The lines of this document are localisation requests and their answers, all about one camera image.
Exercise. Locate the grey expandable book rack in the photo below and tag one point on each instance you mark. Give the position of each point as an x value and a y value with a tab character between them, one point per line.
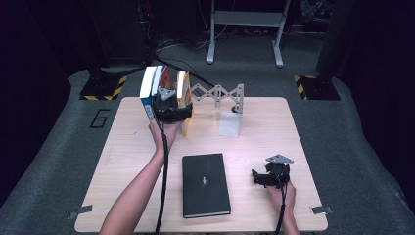
230	125

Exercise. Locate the blue book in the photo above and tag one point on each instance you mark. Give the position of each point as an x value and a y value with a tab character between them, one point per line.
147	84

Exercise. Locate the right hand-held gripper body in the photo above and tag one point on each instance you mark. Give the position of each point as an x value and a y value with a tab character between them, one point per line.
277	174

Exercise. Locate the yellow book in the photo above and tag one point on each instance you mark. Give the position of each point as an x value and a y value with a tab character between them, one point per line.
186	88

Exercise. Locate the black stand base striped edge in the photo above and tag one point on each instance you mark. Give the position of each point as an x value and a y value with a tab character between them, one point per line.
102	89
321	89

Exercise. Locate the grey tape strip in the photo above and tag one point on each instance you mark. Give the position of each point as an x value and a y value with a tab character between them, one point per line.
321	210
80	211

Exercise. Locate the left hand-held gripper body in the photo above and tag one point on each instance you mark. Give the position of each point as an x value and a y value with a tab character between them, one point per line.
166	109

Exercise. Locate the person's right hand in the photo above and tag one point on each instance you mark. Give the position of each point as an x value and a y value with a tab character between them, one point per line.
282	199

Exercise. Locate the black equipment cabinet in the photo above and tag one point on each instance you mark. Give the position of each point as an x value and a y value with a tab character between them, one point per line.
120	32

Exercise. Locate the person's left hand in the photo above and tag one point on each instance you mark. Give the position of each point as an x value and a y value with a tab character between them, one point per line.
164	137

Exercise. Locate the white metal stand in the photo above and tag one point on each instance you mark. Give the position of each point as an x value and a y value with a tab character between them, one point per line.
248	18

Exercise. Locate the red picture book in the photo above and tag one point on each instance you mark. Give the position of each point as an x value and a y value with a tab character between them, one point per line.
166	80

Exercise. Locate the black hardcover book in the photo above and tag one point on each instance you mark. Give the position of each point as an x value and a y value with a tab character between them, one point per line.
205	186

